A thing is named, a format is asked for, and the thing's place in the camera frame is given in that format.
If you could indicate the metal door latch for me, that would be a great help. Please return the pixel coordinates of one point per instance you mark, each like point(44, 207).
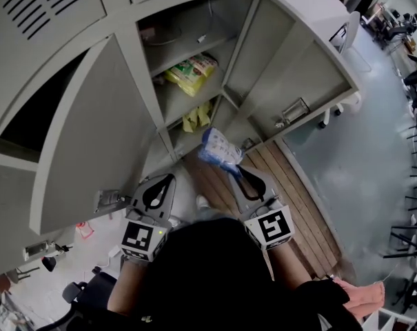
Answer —
point(295, 110)
point(108, 200)

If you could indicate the person's black top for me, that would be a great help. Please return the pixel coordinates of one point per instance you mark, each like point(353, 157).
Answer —
point(208, 278)

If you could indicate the red and white small box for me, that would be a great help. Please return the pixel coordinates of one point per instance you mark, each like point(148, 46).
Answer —
point(84, 229)

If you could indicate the grey metal locker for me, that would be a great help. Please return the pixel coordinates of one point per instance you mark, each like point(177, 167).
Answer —
point(101, 122)

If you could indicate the blue and white packet item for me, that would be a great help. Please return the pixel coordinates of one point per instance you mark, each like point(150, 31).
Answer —
point(218, 148)

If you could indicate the white swivel chair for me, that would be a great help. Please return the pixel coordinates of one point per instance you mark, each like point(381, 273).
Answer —
point(353, 33)

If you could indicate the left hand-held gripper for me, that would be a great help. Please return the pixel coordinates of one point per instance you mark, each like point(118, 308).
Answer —
point(141, 236)

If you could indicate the person's white shoe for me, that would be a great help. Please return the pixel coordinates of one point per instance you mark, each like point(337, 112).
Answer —
point(202, 202)

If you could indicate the yellow crumpled packet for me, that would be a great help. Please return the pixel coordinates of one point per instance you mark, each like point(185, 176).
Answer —
point(194, 117)

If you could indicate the yellow and green packet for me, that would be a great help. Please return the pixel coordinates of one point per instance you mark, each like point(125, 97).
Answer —
point(191, 72)

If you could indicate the person's right forearm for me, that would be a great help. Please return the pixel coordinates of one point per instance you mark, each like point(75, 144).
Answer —
point(280, 264)

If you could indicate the row of black stools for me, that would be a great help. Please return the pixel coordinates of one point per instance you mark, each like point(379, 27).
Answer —
point(415, 191)

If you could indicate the metal door lock with keys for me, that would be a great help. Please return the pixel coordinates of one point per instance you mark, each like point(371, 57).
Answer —
point(39, 249)

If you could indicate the black office chair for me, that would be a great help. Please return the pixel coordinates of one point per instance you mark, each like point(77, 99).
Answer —
point(91, 298)

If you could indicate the white shelf unit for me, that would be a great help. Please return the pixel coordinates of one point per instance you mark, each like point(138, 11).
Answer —
point(397, 319)

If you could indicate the person's left forearm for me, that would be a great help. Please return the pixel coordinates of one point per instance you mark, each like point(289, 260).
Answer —
point(129, 285)

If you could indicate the wooden slat platform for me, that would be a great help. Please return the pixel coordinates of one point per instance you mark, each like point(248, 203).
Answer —
point(280, 191)

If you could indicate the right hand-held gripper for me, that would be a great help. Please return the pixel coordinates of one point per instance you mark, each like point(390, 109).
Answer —
point(268, 226)

